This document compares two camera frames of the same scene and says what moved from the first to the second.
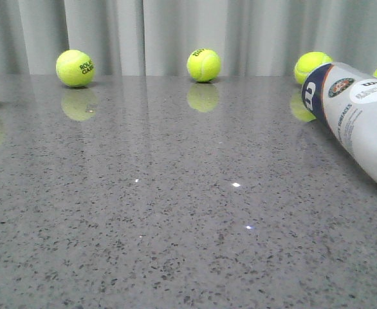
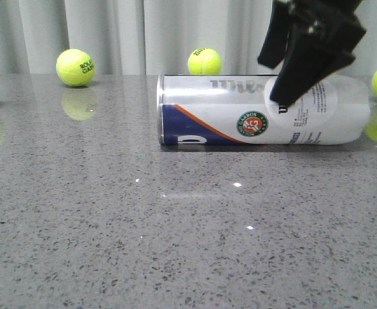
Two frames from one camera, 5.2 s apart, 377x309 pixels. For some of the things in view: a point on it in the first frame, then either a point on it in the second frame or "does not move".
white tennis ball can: x=358 y=110 to x=238 y=110
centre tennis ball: x=204 y=65 does not move
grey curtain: x=156 y=37 does not move
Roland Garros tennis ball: x=75 y=68 does not move
